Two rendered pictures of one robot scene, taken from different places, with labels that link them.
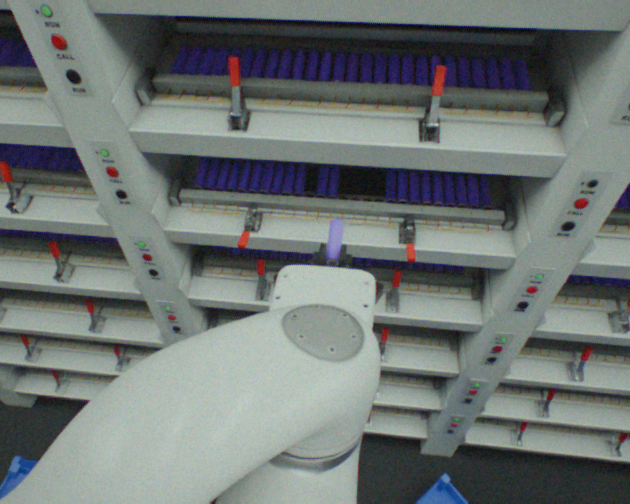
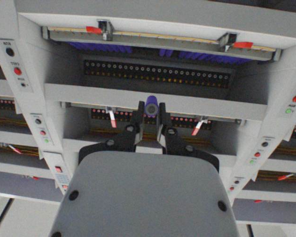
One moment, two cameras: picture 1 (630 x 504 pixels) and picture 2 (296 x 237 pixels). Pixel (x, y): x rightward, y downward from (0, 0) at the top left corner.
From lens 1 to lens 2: 0.48 m
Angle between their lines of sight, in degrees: 74
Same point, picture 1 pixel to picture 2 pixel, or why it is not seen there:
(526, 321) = not seen: outside the picture
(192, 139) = (231, 114)
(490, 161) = (76, 95)
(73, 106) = (278, 133)
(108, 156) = (288, 108)
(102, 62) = (246, 147)
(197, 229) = (279, 37)
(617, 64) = (56, 133)
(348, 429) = not seen: outside the picture
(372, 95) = not seen: hidden behind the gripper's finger
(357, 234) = (144, 25)
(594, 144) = (39, 105)
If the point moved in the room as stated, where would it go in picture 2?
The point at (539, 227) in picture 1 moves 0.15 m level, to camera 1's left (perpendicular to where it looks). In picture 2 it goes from (24, 49) to (81, 52)
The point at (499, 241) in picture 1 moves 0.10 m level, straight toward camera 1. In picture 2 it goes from (40, 21) to (17, 9)
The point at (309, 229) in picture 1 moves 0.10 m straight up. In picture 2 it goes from (183, 30) to (174, 78)
